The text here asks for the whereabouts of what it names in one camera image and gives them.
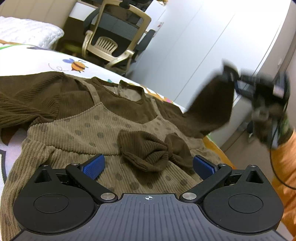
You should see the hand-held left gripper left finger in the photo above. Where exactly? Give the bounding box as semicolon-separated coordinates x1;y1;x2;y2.
34;155;119;205

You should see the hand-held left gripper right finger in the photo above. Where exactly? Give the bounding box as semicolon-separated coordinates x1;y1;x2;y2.
179;155;265;205

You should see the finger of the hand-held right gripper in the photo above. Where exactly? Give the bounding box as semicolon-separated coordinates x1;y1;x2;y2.
222;61;241;81
235;80;255;99

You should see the brown polka dot corduroy dress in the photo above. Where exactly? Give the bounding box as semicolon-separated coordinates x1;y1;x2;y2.
0;71;234;234

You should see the white wardrobe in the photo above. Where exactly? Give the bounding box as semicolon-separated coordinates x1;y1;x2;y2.
126;0;292;109

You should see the beige mesh office chair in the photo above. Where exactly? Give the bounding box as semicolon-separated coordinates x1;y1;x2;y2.
82;0;156;76

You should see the white desk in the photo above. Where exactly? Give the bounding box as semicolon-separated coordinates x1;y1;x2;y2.
69;0;102;14

